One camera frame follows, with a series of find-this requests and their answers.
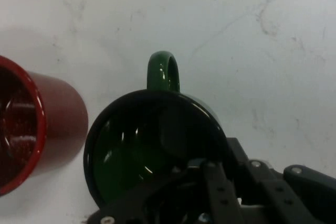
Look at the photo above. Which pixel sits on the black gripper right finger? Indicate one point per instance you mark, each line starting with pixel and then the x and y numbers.
pixel 302 195

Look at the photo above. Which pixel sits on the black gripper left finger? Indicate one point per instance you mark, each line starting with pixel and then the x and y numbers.
pixel 173 132

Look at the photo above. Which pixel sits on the green enamel mug white print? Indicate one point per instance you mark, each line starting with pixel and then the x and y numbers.
pixel 131 140

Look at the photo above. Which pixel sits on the red enamel mug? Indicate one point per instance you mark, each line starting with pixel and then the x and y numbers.
pixel 63 108

